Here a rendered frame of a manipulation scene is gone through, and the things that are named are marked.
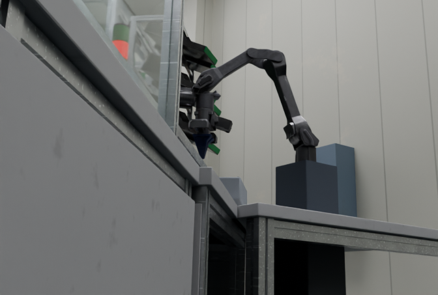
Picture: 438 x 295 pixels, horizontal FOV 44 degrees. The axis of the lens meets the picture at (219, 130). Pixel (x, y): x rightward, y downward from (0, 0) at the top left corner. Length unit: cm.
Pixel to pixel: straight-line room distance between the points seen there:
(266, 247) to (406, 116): 285
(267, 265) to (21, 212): 96
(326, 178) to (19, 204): 146
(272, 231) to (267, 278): 10
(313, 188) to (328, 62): 302
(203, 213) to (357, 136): 341
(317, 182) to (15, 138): 143
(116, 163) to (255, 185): 454
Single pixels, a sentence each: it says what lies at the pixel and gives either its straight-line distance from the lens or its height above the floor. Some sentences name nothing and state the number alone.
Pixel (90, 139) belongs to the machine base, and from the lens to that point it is 43.
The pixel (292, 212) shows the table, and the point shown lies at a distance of 129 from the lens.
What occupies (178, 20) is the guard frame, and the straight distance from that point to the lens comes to 88.
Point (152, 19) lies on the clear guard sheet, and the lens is 77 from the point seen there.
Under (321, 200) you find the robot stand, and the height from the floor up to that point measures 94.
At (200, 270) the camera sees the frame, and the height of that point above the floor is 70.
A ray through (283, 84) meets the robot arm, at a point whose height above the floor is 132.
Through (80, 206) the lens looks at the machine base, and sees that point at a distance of 42.
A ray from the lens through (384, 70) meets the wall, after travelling 422.
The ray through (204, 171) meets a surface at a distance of 89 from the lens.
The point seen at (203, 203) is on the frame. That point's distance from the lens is 89.
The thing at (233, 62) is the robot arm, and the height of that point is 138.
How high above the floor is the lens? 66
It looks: 16 degrees up
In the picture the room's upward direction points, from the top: 2 degrees clockwise
